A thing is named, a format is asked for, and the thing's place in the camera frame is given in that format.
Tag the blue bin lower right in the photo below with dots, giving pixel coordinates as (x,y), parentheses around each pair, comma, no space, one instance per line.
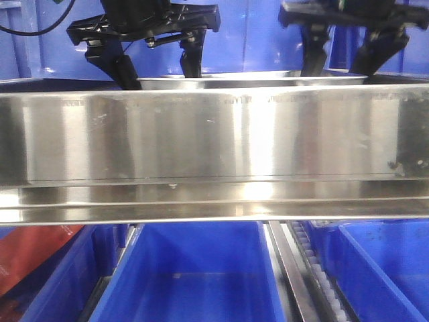
(380,266)

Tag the silver metal tray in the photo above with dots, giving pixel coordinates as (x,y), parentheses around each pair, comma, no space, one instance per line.
(230,80)

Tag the metal roller track rail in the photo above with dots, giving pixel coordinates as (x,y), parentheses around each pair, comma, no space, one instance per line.
(306,291)

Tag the red cardboard package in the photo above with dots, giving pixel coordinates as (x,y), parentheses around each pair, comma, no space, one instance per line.
(24,249)

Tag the blue bin lower centre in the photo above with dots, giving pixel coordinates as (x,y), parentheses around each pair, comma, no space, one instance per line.
(196,271)

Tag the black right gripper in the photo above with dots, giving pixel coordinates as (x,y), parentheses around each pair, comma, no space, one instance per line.
(384,37)

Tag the blue bin lower left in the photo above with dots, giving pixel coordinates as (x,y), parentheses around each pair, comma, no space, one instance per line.
(92,254)

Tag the large blue crate behind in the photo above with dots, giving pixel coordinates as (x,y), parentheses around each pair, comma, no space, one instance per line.
(250,38)

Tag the stainless steel shelf rail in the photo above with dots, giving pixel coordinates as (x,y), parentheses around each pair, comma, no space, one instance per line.
(347,152)

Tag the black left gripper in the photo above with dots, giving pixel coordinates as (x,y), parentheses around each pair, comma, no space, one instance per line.
(128,21)

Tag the blue bin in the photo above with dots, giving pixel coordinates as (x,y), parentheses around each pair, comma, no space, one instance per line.
(380,266)
(196,271)
(92,254)

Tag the blue crate upper right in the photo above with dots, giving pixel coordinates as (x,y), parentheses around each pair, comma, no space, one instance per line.
(345,41)

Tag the blue crate upper left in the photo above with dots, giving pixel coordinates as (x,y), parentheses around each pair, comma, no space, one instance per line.
(14,64)

